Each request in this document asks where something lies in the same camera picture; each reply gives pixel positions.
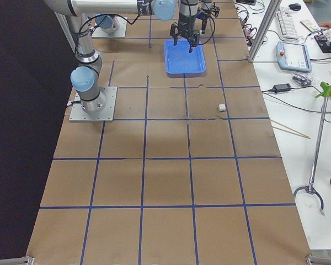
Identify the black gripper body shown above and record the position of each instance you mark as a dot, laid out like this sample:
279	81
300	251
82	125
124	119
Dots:
204	23
186	24

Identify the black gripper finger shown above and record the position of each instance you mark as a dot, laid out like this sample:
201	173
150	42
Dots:
193	42
175	37
203	25

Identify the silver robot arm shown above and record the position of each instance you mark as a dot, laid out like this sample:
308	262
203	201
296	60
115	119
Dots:
85	77
164	11

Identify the white block near arm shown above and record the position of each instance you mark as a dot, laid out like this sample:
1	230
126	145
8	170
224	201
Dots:
221	107

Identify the blue plastic tray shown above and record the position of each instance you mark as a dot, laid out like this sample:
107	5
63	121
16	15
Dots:
179	62

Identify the white keyboard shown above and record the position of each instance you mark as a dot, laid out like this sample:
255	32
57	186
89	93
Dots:
287	30

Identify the black computer mouse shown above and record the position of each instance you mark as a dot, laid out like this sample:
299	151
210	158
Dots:
295	7

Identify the teach pendant with screen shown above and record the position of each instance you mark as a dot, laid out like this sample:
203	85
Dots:
293	57

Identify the black power adapter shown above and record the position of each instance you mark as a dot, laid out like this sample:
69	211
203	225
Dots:
279	88

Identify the person's hand at desk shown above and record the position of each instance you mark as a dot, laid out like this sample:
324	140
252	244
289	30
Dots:
325	24

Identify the wooden chopstick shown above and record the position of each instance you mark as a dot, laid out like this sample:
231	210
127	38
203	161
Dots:
279	126

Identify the silver reacher grabber tool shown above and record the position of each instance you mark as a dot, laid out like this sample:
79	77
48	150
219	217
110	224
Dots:
309	188

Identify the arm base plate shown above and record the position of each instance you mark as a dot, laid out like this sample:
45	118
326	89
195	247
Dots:
100	109
109	28

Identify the aluminium frame post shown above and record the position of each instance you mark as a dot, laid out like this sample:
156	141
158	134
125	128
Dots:
263	28

